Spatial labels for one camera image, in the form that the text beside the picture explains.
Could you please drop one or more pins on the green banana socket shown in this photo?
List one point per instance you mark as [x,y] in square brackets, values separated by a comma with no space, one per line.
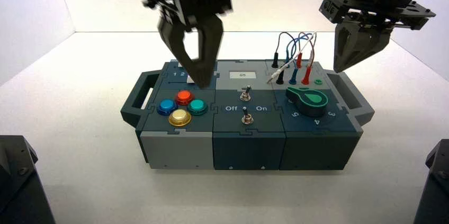
[318,82]

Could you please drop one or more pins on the yellow push button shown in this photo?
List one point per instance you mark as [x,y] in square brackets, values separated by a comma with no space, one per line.
[180,117]

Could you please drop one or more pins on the red banana plug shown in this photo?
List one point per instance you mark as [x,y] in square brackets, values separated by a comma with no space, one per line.
[307,75]
[299,60]

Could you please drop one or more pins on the green push button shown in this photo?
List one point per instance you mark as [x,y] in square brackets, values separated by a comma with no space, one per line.
[197,106]

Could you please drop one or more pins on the blue push button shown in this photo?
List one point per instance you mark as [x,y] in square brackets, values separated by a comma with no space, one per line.
[167,106]

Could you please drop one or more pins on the black banana plug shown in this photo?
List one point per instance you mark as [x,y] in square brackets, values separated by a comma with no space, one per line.
[280,78]
[275,61]

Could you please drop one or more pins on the green black rotary knob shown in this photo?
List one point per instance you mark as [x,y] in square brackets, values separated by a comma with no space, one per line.
[308,103]

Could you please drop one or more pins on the white number display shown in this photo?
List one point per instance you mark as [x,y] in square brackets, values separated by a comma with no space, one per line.
[242,75]

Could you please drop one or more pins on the red push button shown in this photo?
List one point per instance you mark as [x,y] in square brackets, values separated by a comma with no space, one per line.
[184,97]

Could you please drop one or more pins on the white banana plug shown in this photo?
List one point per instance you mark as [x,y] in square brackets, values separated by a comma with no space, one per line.
[277,74]

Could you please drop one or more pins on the blue banana plug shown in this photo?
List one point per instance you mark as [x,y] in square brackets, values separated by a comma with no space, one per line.
[293,76]
[288,59]

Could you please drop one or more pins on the metal toggle switch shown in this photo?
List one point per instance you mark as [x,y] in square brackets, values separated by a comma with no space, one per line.
[246,95]
[247,119]

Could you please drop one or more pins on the teal grey task board box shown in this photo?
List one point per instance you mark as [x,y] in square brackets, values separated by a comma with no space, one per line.
[245,152]

